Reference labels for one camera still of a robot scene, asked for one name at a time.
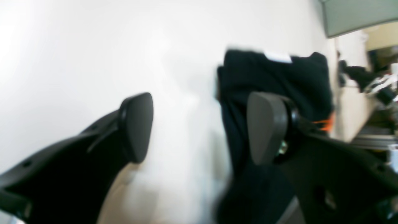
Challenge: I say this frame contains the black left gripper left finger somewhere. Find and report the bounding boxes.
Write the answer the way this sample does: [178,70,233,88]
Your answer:
[0,92,154,224]

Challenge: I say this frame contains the white garment label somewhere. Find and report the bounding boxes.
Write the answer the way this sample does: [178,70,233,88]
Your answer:
[263,50,293,64]

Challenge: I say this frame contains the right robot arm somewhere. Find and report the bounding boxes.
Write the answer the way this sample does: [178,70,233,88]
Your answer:
[338,60,397,106]

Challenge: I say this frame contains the black T-shirt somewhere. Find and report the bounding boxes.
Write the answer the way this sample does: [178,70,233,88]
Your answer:
[215,49,335,224]

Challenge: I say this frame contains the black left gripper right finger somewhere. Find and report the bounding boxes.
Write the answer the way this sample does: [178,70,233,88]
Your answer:
[247,92,398,224]

